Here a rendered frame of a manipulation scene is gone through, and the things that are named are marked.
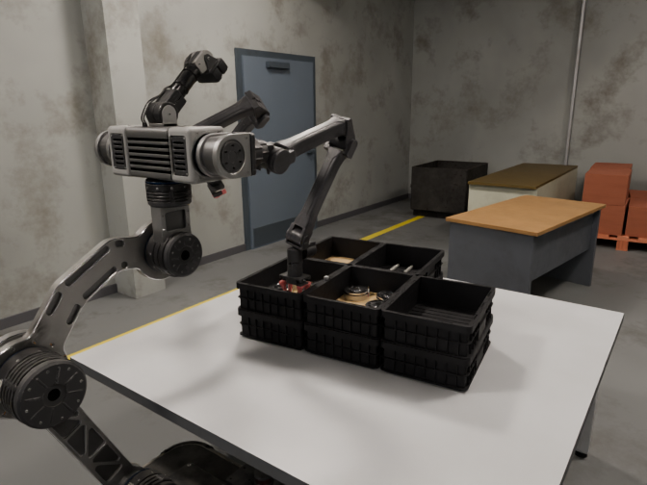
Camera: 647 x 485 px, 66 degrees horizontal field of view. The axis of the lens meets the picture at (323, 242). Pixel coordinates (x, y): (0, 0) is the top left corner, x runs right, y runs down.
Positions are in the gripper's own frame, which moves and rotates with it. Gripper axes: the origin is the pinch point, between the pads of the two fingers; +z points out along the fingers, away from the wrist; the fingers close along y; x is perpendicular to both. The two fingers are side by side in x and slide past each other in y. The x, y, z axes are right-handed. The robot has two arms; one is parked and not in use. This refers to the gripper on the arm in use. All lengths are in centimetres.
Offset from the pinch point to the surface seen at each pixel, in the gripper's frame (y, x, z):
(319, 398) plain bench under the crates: -31.2, 27.9, 17.9
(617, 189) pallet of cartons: -63, -488, 10
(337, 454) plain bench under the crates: -50, 46, 18
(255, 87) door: 274, -281, -95
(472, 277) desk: 3, -222, 52
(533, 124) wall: 70, -660, -54
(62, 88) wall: 283, -73, -85
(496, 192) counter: 45, -411, 15
